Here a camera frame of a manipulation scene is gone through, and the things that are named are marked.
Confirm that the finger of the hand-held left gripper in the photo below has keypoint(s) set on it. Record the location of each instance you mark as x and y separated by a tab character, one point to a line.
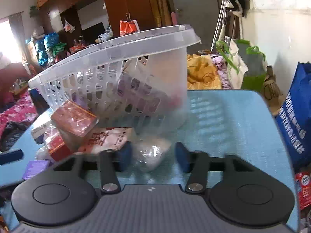
9	157

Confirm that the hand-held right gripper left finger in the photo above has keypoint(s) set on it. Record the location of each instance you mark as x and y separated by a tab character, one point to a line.
125	155

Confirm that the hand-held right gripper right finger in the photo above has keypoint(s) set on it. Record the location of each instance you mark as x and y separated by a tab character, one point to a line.
182	157

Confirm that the clear plastic bag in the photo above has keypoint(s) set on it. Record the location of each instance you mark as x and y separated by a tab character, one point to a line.
150	154

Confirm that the light purple tissue packet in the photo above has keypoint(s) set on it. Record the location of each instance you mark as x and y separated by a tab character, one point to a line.
145	89

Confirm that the white plastic basket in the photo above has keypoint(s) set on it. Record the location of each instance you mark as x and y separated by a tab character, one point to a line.
155	43

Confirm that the red and white tissue pack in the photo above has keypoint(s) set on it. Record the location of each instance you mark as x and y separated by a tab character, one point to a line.
107	138

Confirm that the dark purple box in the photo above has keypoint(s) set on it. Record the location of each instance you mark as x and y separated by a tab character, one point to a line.
36	168

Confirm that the white box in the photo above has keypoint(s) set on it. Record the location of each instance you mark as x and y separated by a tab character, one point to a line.
40	131

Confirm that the pink floral blanket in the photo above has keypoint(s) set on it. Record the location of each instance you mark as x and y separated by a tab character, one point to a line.
14	116

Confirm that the red box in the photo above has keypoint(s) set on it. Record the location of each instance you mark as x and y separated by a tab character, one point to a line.
58	148

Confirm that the red-brown wrapped box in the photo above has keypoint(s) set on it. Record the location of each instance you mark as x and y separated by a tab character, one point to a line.
73	116

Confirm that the yellow blanket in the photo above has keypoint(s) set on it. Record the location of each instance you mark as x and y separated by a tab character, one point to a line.
201	75

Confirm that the purple floral cloth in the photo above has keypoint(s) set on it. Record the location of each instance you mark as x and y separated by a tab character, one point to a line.
222	75

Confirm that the green and white tote bag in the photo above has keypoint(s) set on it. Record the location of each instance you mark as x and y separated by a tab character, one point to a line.
252	80

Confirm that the brown paper bag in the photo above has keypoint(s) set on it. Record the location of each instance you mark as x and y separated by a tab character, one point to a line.
271	89

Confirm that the blue shopping bag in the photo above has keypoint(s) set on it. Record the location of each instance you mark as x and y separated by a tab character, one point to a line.
291	116

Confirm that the green plastic bag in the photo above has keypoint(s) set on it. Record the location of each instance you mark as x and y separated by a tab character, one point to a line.
58	47

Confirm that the blue plastic bag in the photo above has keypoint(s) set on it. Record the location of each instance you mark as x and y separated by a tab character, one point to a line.
49	40

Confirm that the red printed packet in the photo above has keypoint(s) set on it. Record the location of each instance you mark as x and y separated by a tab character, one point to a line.
303	189

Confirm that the black television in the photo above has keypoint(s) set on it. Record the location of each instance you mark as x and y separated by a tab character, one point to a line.
93	32

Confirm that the orange and white plastic bag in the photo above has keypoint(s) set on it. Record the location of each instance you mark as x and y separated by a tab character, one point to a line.
127	28

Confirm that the pink plastic bag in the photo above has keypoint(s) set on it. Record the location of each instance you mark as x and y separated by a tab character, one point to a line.
68	26

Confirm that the grey door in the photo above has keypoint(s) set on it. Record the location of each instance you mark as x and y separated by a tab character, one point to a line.
194	17

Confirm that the metal crutches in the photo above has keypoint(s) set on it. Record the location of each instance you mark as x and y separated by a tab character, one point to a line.
220	17

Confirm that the wooden planks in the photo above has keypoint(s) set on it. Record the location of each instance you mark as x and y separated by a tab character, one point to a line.
160	4

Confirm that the wooden wardrobe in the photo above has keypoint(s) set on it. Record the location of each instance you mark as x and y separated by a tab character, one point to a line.
116	0

